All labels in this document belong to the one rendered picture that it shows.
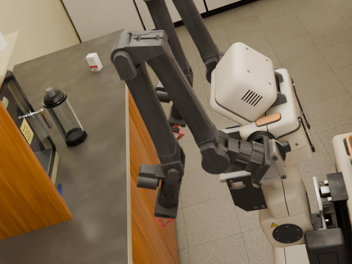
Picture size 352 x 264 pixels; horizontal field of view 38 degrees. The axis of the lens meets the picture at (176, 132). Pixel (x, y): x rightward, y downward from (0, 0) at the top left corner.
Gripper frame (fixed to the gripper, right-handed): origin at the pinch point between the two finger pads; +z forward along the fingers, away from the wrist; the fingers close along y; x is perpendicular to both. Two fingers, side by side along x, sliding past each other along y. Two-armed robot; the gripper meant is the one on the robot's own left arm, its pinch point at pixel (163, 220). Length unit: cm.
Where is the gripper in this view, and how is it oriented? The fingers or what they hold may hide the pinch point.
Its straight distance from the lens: 161.2
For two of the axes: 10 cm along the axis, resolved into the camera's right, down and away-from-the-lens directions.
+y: -0.8, 6.3, -7.7
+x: 9.9, 1.6, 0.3
